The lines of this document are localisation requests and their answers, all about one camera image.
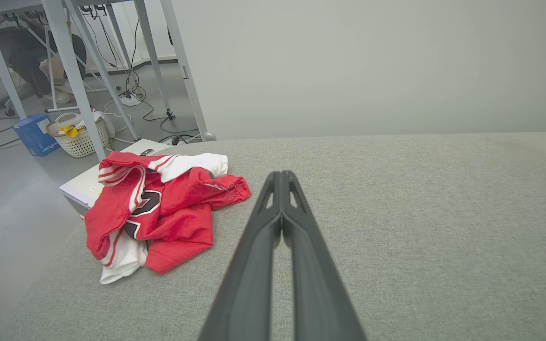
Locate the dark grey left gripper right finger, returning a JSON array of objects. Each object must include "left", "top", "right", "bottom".
[{"left": 282, "top": 170, "right": 367, "bottom": 341}]

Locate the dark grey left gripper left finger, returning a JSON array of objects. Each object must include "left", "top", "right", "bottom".
[{"left": 197, "top": 170, "right": 283, "bottom": 341}]

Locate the red and white basketball jersey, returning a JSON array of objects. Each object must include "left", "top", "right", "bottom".
[{"left": 84, "top": 152, "right": 252, "bottom": 285}]

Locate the grey fabric sofa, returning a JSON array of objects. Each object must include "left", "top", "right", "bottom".
[{"left": 0, "top": 132, "right": 546, "bottom": 341}]

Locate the white metal equipment box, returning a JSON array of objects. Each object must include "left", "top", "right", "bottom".
[{"left": 59, "top": 138, "right": 174, "bottom": 216}]

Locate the white plastic jug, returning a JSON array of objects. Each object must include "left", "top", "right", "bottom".
[{"left": 91, "top": 110, "right": 116, "bottom": 139}]

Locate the white plastic laundry basket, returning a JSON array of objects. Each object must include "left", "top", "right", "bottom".
[{"left": 47, "top": 112, "right": 111, "bottom": 158}]

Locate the blue cardboard box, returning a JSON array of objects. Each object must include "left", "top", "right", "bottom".
[{"left": 12, "top": 114, "right": 60, "bottom": 157}]

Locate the seated person in dark clothes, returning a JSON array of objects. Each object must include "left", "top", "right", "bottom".
[{"left": 0, "top": 12, "right": 86, "bottom": 102}]

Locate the black floor cable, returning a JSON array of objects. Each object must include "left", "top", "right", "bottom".
[{"left": 133, "top": 85, "right": 200, "bottom": 138}]

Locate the grey metal partition post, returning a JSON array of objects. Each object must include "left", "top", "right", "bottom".
[{"left": 159, "top": 0, "right": 217, "bottom": 142}]

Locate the black hanging cable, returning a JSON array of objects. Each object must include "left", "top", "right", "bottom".
[{"left": 81, "top": 5, "right": 141, "bottom": 95}]

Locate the grey metal table frame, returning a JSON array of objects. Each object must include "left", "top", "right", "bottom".
[{"left": 0, "top": 0, "right": 169, "bottom": 162}]

